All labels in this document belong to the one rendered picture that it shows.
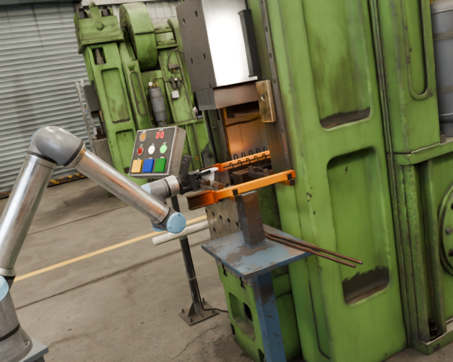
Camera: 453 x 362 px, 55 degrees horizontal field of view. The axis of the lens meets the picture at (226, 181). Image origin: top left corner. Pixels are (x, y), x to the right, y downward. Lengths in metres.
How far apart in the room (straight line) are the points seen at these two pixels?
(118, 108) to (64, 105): 3.13
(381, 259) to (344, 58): 0.92
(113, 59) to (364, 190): 5.36
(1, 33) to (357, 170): 8.66
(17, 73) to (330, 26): 8.40
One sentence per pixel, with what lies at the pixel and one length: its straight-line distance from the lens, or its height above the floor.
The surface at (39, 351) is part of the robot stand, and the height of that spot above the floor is 0.60.
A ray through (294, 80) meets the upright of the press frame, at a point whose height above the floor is 1.33.
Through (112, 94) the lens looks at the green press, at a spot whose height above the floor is 1.56.
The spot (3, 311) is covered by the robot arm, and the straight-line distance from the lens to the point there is 1.67.
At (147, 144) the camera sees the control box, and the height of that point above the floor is 1.12.
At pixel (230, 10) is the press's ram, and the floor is 1.67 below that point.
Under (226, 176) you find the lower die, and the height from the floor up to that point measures 0.96.
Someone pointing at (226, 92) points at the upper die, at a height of 1.33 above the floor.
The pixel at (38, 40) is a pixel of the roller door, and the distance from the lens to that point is 9.94.
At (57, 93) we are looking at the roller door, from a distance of 9.84.
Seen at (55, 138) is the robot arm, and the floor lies 1.29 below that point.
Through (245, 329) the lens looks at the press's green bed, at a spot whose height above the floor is 0.16.
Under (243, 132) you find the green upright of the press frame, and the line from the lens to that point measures 2.32.
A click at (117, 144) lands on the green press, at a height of 0.81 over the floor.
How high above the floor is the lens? 1.36
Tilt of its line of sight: 12 degrees down
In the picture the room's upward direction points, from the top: 11 degrees counter-clockwise
